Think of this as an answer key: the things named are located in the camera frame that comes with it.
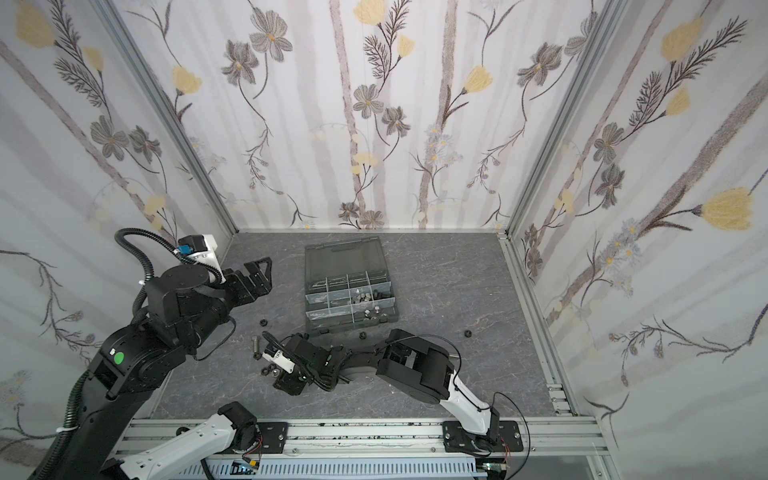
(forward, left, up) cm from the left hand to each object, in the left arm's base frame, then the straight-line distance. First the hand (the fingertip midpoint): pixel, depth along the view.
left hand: (252, 259), depth 59 cm
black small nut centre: (+1, -21, -40) cm, 45 cm away
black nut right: (0, -54, -39) cm, 67 cm away
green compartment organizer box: (+18, -15, -37) cm, 44 cm away
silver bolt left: (-3, +11, -40) cm, 41 cm away
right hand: (-11, +5, -35) cm, 37 cm away
